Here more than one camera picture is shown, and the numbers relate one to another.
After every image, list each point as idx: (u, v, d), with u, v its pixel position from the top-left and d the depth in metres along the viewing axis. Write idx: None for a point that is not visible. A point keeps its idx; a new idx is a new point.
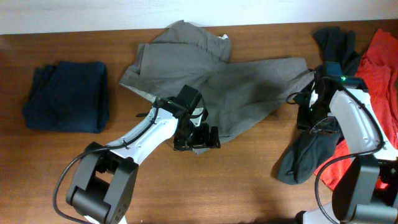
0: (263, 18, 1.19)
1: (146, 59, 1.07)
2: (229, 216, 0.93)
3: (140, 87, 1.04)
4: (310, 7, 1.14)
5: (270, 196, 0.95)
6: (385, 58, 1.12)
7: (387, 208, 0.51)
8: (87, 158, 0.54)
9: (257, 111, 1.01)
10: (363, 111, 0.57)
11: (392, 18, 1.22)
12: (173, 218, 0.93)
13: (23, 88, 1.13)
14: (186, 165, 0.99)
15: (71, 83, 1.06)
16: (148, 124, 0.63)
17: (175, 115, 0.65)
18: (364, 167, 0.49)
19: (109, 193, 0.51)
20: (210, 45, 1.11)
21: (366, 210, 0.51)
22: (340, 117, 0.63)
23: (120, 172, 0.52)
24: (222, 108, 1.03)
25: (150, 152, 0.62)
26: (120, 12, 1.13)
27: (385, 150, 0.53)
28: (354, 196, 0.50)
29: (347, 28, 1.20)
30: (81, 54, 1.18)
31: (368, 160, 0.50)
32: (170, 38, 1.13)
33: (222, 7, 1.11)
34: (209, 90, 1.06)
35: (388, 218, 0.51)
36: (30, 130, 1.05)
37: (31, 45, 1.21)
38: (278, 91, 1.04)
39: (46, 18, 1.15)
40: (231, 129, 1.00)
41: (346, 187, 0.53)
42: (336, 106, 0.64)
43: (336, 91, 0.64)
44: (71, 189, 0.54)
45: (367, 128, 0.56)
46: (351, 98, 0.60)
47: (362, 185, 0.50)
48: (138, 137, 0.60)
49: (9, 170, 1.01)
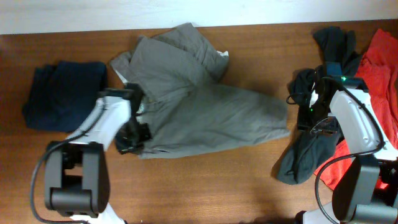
0: (263, 18, 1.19)
1: (139, 53, 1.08)
2: (229, 216, 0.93)
3: (127, 74, 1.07)
4: (309, 7, 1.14)
5: (270, 196, 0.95)
6: (385, 58, 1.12)
7: (387, 208, 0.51)
8: (51, 158, 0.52)
9: (223, 140, 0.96)
10: (363, 111, 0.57)
11: (392, 18, 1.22)
12: (173, 218, 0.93)
13: (22, 88, 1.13)
14: (186, 165, 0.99)
15: (70, 83, 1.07)
16: (100, 111, 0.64)
17: (122, 96, 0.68)
18: (364, 167, 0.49)
19: (84, 182, 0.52)
20: (208, 56, 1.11)
21: (367, 211, 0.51)
22: (341, 117, 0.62)
23: (86, 155, 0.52)
24: (185, 126, 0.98)
25: (111, 137, 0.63)
26: (120, 12, 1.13)
27: (386, 149, 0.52)
28: (355, 196, 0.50)
29: (347, 28, 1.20)
30: (80, 54, 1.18)
31: (367, 160, 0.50)
32: (173, 37, 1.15)
33: (221, 7, 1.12)
34: (183, 105, 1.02)
35: (387, 218, 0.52)
36: (29, 130, 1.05)
37: (30, 45, 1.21)
38: (262, 126, 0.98)
39: (45, 18, 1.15)
40: (178, 147, 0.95)
41: (344, 188, 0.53)
42: (337, 108, 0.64)
43: (337, 92, 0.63)
44: (47, 193, 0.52)
45: (367, 128, 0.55)
46: (351, 98, 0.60)
47: (361, 183, 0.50)
48: (96, 123, 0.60)
49: (8, 170, 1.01)
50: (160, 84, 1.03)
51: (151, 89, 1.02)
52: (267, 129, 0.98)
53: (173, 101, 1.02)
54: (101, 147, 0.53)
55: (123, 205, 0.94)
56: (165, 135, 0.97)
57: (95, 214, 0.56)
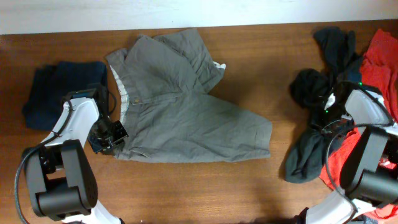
0: (263, 18, 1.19)
1: (135, 51, 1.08)
2: (229, 216, 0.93)
3: (120, 71, 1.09)
4: (309, 7, 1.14)
5: (270, 196, 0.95)
6: (385, 58, 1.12)
7: (393, 185, 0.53)
8: (31, 163, 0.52)
9: (202, 152, 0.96)
10: (376, 102, 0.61)
11: (393, 18, 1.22)
12: (173, 218, 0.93)
13: (22, 88, 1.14)
14: (186, 165, 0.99)
15: (70, 83, 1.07)
16: (68, 113, 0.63)
17: (87, 96, 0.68)
18: (374, 134, 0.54)
19: (69, 178, 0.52)
20: (202, 69, 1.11)
21: (373, 182, 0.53)
22: (356, 113, 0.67)
23: (64, 152, 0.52)
24: (165, 132, 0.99)
25: (83, 135, 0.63)
26: (120, 12, 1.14)
27: (394, 127, 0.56)
28: (362, 162, 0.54)
29: (347, 28, 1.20)
30: (80, 54, 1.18)
31: (378, 129, 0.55)
32: (175, 40, 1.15)
33: (221, 7, 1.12)
34: (166, 112, 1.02)
35: (393, 194, 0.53)
36: (28, 130, 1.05)
37: (30, 45, 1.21)
38: (242, 145, 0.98)
39: (45, 18, 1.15)
40: (153, 153, 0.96)
41: (353, 157, 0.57)
42: (352, 106, 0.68)
43: (352, 91, 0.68)
44: (33, 200, 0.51)
45: (378, 114, 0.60)
46: (364, 94, 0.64)
47: (369, 149, 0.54)
48: (66, 124, 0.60)
49: (7, 170, 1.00)
50: (150, 85, 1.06)
51: (141, 89, 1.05)
52: (249, 148, 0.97)
53: (159, 103, 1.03)
54: (78, 144, 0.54)
55: (122, 205, 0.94)
56: (145, 140, 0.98)
57: (87, 211, 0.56)
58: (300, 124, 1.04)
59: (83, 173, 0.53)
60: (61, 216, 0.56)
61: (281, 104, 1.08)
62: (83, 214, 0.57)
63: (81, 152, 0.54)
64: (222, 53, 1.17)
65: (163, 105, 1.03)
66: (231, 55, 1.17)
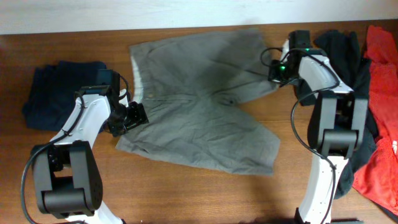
0: (262, 19, 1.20)
1: (160, 50, 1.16)
2: (229, 216, 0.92)
3: (140, 64, 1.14)
4: (305, 9, 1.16)
5: (270, 196, 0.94)
6: (385, 55, 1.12)
7: (348, 132, 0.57)
8: (38, 162, 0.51)
9: (204, 157, 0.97)
10: (324, 67, 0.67)
11: (389, 18, 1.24)
12: (174, 219, 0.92)
13: (21, 88, 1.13)
14: (186, 166, 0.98)
15: (70, 83, 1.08)
16: (79, 111, 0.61)
17: (100, 93, 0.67)
18: (325, 98, 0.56)
19: (75, 179, 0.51)
20: (220, 70, 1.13)
21: (336, 135, 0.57)
22: (307, 78, 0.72)
23: (73, 153, 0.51)
24: (170, 132, 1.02)
25: (93, 134, 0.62)
26: (120, 12, 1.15)
27: (341, 87, 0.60)
28: (321, 123, 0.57)
29: (345, 27, 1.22)
30: (79, 53, 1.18)
31: (328, 93, 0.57)
32: (203, 39, 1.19)
33: (221, 7, 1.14)
34: (175, 116, 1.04)
35: (350, 140, 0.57)
36: (27, 130, 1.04)
37: (30, 45, 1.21)
38: (245, 159, 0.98)
39: (44, 17, 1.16)
40: (157, 151, 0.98)
41: (314, 122, 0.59)
42: (302, 70, 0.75)
43: (304, 59, 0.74)
44: (40, 198, 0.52)
45: (326, 76, 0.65)
46: (301, 70, 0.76)
47: (327, 111, 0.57)
48: (76, 123, 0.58)
49: (5, 170, 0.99)
50: (168, 81, 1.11)
51: (157, 86, 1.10)
52: (252, 163, 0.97)
53: (171, 102, 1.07)
54: (87, 145, 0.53)
55: (122, 206, 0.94)
56: (150, 137, 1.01)
57: (91, 211, 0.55)
58: (301, 124, 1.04)
59: (90, 175, 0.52)
60: (65, 214, 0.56)
61: (282, 103, 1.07)
62: (86, 214, 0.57)
63: (89, 154, 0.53)
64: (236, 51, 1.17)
65: (175, 105, 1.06)
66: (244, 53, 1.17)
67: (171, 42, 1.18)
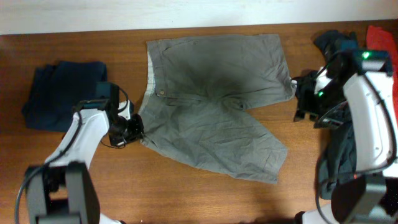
0: (263, 19, 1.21)
1: (178, 46, 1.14)
2: (229, 216, 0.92)
3: (155, 60, 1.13)
4: (306, 10, 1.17)
5: (270, 196, 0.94)
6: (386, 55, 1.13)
7: (377, 211, 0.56)
8: (33, 183, 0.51)
9: (209, 159, 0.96)
10: (381, 115, 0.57)
11: (390, 18, 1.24)
12: (175, 219, 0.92)
13: (21, 87, 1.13)
14: (186, 166, 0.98)
15: (71, 82, 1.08)
16: (77, 127, 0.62)
17: (99, 107, 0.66)
18: (370, 186, 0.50)
19: (70, 202, 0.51)
20: (233, 70, 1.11)
21: (367, 216, 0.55)
22: (360, 114, 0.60)
23: (68, 175, 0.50)
24: (176, 130, 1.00)
25: (91, 152, 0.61)
26: (120, 12, 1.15)
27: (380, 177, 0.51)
28: (356, 210, 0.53)
29: (346, 27, 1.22)
30: (80, 53, 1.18)
31: (373, 179, 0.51)
32: (221, 38, 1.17)
33: (221, 7, 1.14)
34: (183, 114, 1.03)
35: (378, 218, 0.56)
36: (28, 130, 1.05)
37: (30, 45, 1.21)
38: (250, 165, 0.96)
39: (43, 17, 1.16)
40: (163, 148, 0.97)
41: (346, 200, 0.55)
42: (356, 91, 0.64)
43: (355, 76, 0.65)
44: (33, 219, 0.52)
45: (382, 135, 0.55)
46: (369, 90, 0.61)
47: (364, 201, 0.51)
48: (73, 142, 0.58)
49: (5, 170, 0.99)
50: (181, 79, 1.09)
51: (169, 83, 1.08)
52: (256, 170, 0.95)
53: (181, 102, 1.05)
54: (84, 167, 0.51)
55: (122, 205, 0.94)
56: (157, 132, 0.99)
57: None
58: (301, 124, 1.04)
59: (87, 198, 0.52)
60: None
61: (282, 103, 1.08)
62: None
63: (86, 175, 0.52)
64: (248, 49, 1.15)
65: (184, 104, 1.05)
66: (255, 49, 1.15)
67: (189, 40, 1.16)
